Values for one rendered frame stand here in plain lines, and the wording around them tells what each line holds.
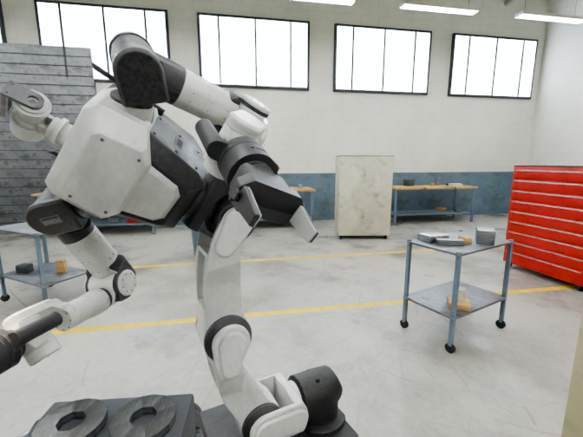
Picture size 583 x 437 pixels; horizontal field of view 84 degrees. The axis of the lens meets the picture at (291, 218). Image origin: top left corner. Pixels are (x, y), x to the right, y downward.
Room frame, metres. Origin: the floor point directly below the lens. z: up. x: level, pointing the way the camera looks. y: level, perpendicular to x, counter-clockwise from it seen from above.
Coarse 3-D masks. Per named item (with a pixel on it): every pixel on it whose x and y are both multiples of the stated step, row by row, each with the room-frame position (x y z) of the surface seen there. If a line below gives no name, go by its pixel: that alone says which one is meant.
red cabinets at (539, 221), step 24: (528, 168) 4.36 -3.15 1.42; (552, 168) 4.07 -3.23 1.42; (576, 168) 3.81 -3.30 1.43; (528, 192) 4.30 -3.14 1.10; (552, 192) 4.03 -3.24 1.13; (576, 192) 3.76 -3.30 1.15; (528, 216) 4.27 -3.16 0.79; (552, 216) 3.99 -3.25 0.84; (576, 216) 3.73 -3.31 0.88; (528, 240) 4.23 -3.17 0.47; (552, 240) 3.94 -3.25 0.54; (576, 240) 3.69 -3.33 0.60; (528, 264) 4.18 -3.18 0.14; (552, 264) 3.89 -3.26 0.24; (576, 264) 3.65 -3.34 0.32
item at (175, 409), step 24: (72, 408) 0.43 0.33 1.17; (96, 408) 0.43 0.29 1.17; (120, 408) 0.43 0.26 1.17; (144, 408) 0.43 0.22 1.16; (168, 408) 0.43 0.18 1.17; (192, 408) 0.46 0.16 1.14; (48, 432) 0.39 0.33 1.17; (72, 432) 0.39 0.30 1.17; (96, 432) 0.39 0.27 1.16; (120, 432) 0.39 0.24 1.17; (144, 432) 0.39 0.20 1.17; (168, 432) 0.40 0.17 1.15; (192, 432) 0.45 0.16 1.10
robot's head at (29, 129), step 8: (16, 112) 0.69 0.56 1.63; (16, 120) 0.71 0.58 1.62; (24, 120) 0.70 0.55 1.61; (32, 120) 0.70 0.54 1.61; (40, 120) 0.71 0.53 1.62; (48, 120) 0.74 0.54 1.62; (56, 120) 0.73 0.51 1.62; (16, 128) 0.71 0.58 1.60; (24, 128) 0.72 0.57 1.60; (32, 128) 0.72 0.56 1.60; (40, 128) 0.72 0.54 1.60; (48, 128) 0.72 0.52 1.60; (56, 128) 0.72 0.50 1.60; (16, 136) 0.73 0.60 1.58; (24, 136) 0.73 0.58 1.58; (32, 136) 0.73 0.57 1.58; (40, 136) 0.75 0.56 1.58; (48, 136) 0.73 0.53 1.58
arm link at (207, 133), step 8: (200, 120) 0.62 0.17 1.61; (208, 120) 0.63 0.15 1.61; (200, 128) 0.60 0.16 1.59; (208, 128) 0.59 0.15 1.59; (224, 128) 0.61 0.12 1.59; (232, 128) 0.60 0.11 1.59; (200, 136) 0.59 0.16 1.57; (208, 136) 0.57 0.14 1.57; (216, 136) 0.57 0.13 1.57; (224, 136) 0.60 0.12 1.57; (232, 136) 0.59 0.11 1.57; (240, 136) 0.57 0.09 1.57; (208, 144) 0.55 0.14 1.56; (216, 144) 0.55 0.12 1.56; (224, 144) 0.56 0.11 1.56; (232, 144) 0.56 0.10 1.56; (208, 152) 0.55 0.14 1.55; (216, 152) 0.56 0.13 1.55; (224, 152) 0.55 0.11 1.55; (208, 160) 0.62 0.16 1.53; (216, 160) 0.57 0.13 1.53; (208, 168) 0.62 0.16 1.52; (216, 168) 0.62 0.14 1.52; (216, 176) 0.62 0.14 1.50
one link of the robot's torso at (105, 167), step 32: (96, 96) 0.75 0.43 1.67; (64, 128) 0.73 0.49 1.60; (96, 128) 0.68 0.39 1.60; (128, 128) 0.71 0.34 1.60; (160, 128) 0.81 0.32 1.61; (64, 160) 0.71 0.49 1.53; (96, 160) 0.70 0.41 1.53; (128, 160) 0.71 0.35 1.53; (160, 160) 0.75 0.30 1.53; (192, 160) 0.83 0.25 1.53; (64, 192) 0.72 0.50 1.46; (96, 192) 0.73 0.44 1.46; (128, 192) 0.74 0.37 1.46; (160, 192) 0.76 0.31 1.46; (192, 192) 0.80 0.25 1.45; (160, 224) 0.81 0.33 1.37
